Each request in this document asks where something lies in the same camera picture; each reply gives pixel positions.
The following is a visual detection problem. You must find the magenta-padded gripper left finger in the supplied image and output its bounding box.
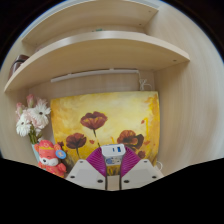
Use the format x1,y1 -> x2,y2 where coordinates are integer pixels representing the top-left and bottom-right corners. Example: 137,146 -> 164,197
65,147 -> 108,191

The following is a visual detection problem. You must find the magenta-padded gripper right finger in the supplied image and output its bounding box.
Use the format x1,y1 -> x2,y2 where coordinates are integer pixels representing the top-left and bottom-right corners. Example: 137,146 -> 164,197
120,146 -> 165,191

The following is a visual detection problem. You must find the small white charger block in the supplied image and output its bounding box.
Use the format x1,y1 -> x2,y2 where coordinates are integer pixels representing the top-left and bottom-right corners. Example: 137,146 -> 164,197
101,143 -> 127,167

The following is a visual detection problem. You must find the red plush toy figure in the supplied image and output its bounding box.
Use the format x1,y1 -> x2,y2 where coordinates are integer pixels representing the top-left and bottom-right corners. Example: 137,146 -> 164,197
34,139 -> 68,179

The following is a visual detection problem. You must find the light blue vase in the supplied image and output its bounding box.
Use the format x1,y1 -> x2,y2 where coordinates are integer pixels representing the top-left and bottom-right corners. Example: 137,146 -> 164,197
31,143 -> 41,164

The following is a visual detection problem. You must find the yellow poppy flower painting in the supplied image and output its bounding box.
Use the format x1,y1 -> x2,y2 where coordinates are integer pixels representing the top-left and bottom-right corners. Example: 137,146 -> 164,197
49,90 -> 161,178

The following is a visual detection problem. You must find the pink and white flower bouquet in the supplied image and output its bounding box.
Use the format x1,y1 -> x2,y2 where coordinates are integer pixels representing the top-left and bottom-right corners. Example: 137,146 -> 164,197
15,93 -> 52,145

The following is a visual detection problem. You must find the white light bar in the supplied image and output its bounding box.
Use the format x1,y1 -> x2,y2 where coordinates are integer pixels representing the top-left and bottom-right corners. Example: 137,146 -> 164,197
50,68 -> 141,84

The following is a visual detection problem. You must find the wooden shelf unit with items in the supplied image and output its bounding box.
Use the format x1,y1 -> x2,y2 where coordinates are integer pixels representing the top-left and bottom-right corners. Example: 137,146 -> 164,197
3,0 -> 191,94

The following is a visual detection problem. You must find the white power cable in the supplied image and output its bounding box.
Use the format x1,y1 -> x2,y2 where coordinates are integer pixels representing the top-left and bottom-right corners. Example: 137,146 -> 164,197
155,160 -> 165,171

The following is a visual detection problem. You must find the white light bar cable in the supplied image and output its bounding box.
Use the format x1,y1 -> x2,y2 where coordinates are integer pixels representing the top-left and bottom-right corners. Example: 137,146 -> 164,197
137,69 -> 153,92

